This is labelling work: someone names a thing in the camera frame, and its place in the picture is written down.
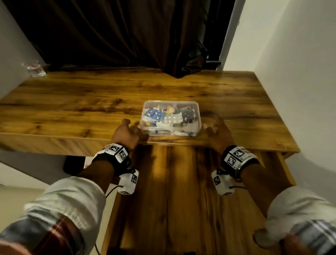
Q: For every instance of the white window frame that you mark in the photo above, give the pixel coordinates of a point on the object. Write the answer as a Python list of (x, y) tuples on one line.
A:
[(231, 34)]

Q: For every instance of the brown curtain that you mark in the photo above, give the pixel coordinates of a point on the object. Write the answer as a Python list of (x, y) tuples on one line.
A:
[(118, 34)]

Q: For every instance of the wooden drawer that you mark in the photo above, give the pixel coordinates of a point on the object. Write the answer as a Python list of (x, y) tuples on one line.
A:
[(183, 205)]

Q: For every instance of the clear plastic medicine box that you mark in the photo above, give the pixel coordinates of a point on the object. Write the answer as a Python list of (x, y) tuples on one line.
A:
[(194, 105)]

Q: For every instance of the person's right hand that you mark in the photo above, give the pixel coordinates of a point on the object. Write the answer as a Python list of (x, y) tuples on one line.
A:
[(221, 136)]

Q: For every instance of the clear drinking glass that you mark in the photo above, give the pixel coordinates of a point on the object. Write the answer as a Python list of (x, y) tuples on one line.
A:
[(35, 69)]

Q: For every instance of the person's right forearm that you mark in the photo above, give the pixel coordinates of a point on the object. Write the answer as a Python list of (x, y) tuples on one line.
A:
[(288, 210)]

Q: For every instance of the black bag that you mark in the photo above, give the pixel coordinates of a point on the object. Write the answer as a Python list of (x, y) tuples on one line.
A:
[(74, 165)]

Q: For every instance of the pile of medicine strips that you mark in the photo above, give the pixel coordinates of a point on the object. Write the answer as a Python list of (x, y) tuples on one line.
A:
[(183, 126)]

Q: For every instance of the person's left hand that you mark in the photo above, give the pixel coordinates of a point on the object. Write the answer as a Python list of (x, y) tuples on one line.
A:
[(126, 135)]

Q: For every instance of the person's left forearm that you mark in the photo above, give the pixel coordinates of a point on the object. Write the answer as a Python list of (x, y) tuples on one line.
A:
[(65, 205)]

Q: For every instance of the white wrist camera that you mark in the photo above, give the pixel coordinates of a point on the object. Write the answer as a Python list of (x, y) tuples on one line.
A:
[(221, 184), (128, 181)]

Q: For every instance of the black marker wristband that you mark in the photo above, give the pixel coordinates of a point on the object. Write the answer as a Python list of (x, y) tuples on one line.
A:
[(237, 157), (115, 153)]

